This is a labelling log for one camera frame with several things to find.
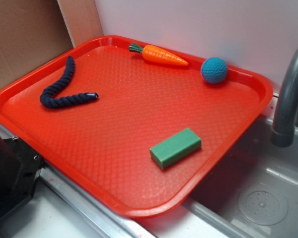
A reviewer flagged green rectangular block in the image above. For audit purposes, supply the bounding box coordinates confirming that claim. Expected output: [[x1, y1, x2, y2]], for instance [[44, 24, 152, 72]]
[[149, 128, 202, 169]]

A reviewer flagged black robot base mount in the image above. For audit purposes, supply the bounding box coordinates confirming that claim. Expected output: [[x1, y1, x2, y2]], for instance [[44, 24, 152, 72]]
[[0, 137, 42, 221]]

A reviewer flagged grey toy faucet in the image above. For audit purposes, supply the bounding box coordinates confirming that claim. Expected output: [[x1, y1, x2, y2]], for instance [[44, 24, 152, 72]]
[[270, 49, 298, 147]]

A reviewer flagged orange toy carrot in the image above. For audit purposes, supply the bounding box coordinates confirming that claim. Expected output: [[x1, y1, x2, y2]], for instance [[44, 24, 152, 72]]
[[129, 43, 189, 66]]

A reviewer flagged brown cardboard panel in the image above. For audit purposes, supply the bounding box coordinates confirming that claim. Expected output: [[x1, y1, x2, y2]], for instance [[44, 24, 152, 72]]
[[0, 0, 103, 89]]

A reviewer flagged grey toy sink basin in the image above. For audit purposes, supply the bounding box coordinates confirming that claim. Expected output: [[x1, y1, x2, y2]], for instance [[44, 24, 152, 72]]
[[139, 96, 298, 238]]

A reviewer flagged blue textured ball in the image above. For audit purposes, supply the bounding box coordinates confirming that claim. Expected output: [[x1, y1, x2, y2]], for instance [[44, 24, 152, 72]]
[[201, 57, 228, 84]]

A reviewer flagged red plastic tray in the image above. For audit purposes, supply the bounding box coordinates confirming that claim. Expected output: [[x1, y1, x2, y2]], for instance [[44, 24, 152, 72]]
[[0, 36, 273, 218]]

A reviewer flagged navy blue rope piece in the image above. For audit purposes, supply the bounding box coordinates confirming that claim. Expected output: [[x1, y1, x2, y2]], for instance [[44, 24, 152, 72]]
[[39, 56, 99, 109]]

